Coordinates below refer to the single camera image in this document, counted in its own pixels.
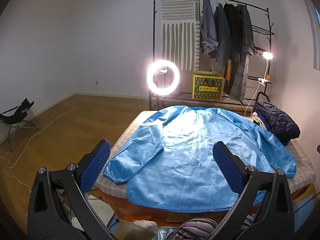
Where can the person's striped pants leg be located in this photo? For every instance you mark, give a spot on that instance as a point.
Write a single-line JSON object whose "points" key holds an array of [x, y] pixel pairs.
{"points": [[195, 230]]}

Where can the black folding chair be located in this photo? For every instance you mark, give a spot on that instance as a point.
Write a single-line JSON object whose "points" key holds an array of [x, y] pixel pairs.
{"points": [[15, 116]]}

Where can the black metal bed rail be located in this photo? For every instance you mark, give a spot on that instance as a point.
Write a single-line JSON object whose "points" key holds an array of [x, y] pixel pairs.
{"points": [[260, 93]]}

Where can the hanging blue jeans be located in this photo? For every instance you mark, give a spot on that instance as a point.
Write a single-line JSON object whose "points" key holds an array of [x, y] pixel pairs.
{"points": [[207, 25]]}

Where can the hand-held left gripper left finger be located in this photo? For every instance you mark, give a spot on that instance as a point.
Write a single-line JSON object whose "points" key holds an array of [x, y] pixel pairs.
{"points": [[100, 155]]}

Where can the mustard patterned cloth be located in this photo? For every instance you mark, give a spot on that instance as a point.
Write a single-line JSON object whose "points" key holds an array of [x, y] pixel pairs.
{"points": [[228, 71]]}

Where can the white folded clothes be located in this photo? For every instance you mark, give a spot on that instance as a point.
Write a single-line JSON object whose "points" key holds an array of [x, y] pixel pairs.
{"points": [[257, 118]]}

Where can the navy puffer jacket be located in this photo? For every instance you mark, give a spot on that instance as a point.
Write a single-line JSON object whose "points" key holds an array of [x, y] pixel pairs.
{"points": [[277, 120]]}

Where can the window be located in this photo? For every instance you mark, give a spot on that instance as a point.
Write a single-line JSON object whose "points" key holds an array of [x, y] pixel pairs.
{"points": [[317, 42]]}

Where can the black metal clothes rack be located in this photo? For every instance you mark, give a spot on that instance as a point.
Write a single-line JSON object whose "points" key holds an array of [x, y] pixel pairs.
{"points": [[262, 30]]}

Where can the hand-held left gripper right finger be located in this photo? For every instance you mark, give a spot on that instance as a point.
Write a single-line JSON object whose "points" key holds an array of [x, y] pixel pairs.
{"points": [[226, 165]]}

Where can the hanging black coat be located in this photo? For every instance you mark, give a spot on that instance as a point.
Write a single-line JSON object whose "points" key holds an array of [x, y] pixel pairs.
{"points": [[233, 30]]}

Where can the hanging grey plaid coat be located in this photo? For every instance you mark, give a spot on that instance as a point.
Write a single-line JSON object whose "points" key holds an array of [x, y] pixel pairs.
{"points": [[240, 80]]}

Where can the yellow and green box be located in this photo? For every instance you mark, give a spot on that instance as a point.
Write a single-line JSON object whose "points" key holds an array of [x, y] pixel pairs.
{"points": [[207, 87]]}

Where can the striped wall hanging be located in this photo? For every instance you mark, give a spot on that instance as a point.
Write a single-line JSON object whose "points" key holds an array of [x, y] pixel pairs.
{"points": [[177, 7]]}

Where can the light blue jacket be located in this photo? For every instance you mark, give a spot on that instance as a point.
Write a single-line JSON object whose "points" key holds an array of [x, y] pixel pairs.
{"points": [[175, 155]]}

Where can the small teddy bear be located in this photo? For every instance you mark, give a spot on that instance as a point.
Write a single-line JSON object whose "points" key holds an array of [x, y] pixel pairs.
{"points": [[268, 78]]}

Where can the brown paper bag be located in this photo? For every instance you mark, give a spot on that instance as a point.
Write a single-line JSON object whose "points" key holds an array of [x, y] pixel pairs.
{"points": [[135, 232]]}

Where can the bed with striped sheet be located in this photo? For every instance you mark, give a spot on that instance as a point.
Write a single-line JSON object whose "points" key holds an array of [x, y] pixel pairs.
{"points": [[301, 161]]}

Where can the hanging dark denim jacket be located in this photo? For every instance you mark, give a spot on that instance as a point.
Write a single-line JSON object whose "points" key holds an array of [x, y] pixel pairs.
{"points": [[222, 40]]}

